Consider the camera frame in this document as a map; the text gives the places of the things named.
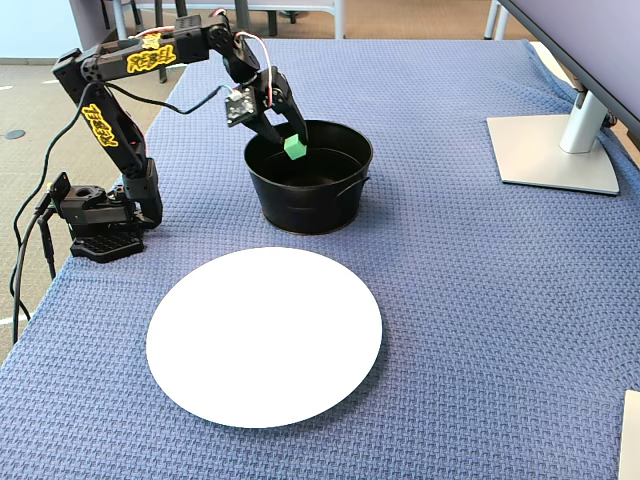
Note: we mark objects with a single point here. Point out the small camera circuit board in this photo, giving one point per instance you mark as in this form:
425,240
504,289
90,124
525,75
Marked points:
239,107

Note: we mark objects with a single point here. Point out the computer monitor screen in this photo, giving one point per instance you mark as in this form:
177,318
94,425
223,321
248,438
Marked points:
600,30

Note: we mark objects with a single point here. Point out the lavender partition panel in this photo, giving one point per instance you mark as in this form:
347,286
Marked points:
90,20

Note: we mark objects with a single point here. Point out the grey table leg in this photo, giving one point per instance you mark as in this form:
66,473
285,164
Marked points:
495,20

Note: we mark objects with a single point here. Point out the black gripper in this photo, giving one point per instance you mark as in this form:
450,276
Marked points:
276,98

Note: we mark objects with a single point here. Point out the black metal bucket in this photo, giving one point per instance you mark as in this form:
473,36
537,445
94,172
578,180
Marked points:
310,205

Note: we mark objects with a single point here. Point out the silver monitor stand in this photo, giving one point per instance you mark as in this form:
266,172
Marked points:
550,155

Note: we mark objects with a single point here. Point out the blue woven table cloth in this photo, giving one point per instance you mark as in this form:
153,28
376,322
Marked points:
450,300

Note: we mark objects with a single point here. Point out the white flat object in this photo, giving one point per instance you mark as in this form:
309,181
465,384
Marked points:
631,435

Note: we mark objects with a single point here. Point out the white round plate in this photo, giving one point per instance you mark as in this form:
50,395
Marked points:
265,340

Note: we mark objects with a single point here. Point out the grey desk frame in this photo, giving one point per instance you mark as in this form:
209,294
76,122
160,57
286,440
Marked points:
339,20

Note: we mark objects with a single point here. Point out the green cube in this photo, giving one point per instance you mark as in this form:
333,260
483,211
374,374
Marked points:
295,148

